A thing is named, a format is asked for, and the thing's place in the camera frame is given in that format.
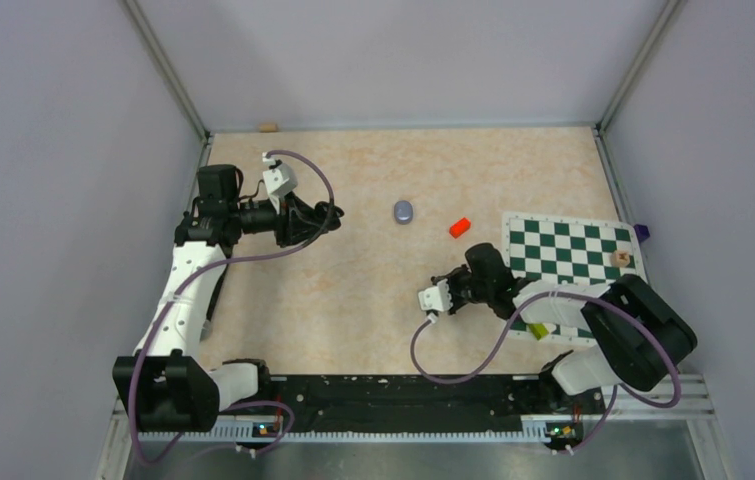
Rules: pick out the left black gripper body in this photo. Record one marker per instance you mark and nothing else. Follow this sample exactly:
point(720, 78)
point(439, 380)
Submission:
point(259, 216)

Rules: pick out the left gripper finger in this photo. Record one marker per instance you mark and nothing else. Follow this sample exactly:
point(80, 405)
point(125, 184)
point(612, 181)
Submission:
point(300, 210)
point(300, 233)

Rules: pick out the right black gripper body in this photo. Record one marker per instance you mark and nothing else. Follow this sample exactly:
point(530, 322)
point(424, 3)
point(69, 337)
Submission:
point(462, 288)

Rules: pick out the purple grey earbud charging case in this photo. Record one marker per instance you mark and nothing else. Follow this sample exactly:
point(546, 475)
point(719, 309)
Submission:
point(403, 212)

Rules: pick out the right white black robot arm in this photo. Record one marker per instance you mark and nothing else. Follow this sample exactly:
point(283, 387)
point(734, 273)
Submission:
point(639, 338)

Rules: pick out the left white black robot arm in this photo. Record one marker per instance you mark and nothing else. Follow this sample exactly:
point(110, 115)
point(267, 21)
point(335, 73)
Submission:
point(162, 385)

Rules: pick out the red block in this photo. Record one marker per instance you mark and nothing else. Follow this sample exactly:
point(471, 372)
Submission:
point(459, 228)

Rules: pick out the lime green white brick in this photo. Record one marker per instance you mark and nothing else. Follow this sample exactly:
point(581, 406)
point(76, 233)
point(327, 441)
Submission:
point(538, 330)

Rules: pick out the green white chessboard mat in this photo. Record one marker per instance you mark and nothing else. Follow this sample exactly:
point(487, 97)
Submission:
point(564, 250)

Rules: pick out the wooden letter cube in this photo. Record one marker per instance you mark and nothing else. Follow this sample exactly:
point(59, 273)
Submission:
point(621, 259)

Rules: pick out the purple object beside table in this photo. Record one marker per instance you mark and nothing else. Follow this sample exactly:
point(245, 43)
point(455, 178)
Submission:
point(642, 232)

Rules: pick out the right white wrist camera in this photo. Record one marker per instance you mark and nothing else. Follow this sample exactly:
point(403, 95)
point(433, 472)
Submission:
point(435, 301)

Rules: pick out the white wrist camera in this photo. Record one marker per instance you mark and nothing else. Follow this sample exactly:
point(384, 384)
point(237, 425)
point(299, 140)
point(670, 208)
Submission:
point(279, 180)
point(435, 301)

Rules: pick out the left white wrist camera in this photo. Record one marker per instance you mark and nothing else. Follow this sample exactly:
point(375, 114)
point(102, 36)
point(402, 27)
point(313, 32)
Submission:
point(279, 180)

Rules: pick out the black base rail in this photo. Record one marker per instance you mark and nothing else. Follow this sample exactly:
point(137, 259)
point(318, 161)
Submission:
point(407, 404)

